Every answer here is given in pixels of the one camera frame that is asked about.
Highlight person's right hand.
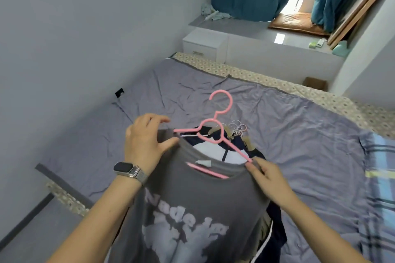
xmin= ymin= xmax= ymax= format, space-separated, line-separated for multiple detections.
xmin=245 ymin=158 xmax=298 ymax=210

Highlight person's left hand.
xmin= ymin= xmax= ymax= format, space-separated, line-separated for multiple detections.
xmin=124 ymin=113 xmax=180 ymax=177

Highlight pink plastic clothes hanger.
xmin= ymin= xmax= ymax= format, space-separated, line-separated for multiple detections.
xmin=173 ymin=90 xmax=253 ymax=180

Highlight grey printed t-shirt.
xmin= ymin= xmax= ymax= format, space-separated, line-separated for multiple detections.
xmin=109 ymin=128 xmax=273 ymax=263

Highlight person's right forearm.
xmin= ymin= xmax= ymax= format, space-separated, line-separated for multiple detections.
xmin=277 ymin=194 xmax=368 ymax=263

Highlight person's left forearm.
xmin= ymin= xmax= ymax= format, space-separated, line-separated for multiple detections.
xmin=46 ymin=170 xmax=148 ymax=263

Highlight bundle of beige hangers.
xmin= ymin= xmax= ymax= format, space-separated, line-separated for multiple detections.
xmin=209 ymin=119 xmax=256 ymax=151

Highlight khaki garment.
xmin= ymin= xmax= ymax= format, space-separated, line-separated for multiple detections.
xmin=254 ymin=212 xmax=274 ymax=263

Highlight grey-purple bed sheet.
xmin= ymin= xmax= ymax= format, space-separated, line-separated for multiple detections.
xmin=42 ymin=57 xmax=374 ymax=263

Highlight beige patterned mattress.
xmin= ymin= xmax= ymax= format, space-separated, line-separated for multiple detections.
xmin=46 ymin=52 xmax=395 ymax=218

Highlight white nightstand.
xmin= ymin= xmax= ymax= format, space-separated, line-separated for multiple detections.
xmin=182 ymin=29 xmax=229 ymax=63

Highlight brown cardboard box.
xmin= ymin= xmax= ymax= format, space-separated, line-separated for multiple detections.
xmin=303 ymin=77 xmax=328 ymax=91

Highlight grey window bench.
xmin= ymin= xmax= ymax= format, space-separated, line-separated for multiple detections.
xmin=188 ymin=15 xmax=345 ymax=85

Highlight blue plaid blanket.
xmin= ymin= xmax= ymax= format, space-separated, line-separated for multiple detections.
xmin=358 ymin=130 xmax=395 ymax=263

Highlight light teal crumpled cloth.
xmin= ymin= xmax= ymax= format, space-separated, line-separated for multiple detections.
xmin=201 ymin=3 xmax=232 ymax=22

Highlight mint green object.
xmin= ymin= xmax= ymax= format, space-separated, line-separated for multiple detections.
xmin=332 ymin=40 xmax=351 ymax=58

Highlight orange-brown cushion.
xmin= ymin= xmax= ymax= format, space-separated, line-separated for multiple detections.
xmin=268 ymin=12 xmax=330 ymax=37

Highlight black smart band with metal strap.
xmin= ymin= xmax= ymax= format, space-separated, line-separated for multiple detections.
xmin=113 ymin=162 xmax=149 ymax=186

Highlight dark grey bed frame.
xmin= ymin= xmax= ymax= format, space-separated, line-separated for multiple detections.
xmin=0 ymin=163 xmax=94 ymax=237

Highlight wooden frame boards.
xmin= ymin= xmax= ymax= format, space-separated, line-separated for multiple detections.
xmin=326 ymin=0 xmax=395 ymax=50

